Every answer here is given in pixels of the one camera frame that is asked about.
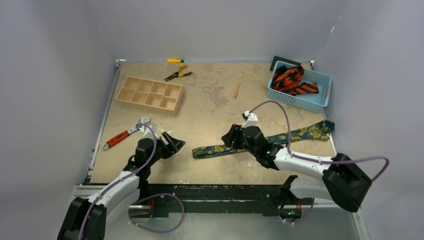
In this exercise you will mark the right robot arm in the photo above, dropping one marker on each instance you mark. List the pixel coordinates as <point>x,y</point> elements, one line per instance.
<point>329,178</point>

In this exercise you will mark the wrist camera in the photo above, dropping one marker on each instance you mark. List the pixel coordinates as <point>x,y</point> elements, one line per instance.
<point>148,130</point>
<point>250,119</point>

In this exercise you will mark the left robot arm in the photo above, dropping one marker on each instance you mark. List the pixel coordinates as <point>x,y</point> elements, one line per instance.
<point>87,218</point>

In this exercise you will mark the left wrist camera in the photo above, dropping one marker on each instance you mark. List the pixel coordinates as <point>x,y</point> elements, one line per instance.
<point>148,130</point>

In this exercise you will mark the black flat box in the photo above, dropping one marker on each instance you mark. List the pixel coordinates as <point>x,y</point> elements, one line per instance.
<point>284,60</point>

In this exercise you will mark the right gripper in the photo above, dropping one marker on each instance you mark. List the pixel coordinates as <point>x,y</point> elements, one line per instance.
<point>236,136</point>

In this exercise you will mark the yellow black pliers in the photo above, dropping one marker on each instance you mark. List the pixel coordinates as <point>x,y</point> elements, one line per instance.
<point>178,73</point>

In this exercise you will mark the orange black striped tie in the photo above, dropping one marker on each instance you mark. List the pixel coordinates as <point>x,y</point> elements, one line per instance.
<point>288,80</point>

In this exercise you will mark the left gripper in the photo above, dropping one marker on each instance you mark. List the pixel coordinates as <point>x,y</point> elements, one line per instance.
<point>176,143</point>

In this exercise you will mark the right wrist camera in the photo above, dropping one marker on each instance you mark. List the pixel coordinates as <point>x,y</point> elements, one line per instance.
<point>250,119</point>

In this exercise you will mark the yellow handled screwdriver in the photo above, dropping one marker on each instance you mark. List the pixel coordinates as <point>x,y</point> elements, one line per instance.
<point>171,60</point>

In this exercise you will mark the black base frame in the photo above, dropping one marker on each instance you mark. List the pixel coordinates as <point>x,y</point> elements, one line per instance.
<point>268,200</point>

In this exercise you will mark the wooden compartment tray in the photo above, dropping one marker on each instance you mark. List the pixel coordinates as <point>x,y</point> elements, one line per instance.
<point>151,95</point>

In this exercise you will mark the red handled adjustable wrench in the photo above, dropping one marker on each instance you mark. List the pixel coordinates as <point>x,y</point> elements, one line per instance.
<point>121,136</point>

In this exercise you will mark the blue floral tie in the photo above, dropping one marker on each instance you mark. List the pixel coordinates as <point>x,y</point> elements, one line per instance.
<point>319,131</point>

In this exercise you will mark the light blue plastic basket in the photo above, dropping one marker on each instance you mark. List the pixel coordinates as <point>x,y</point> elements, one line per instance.
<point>313,102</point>

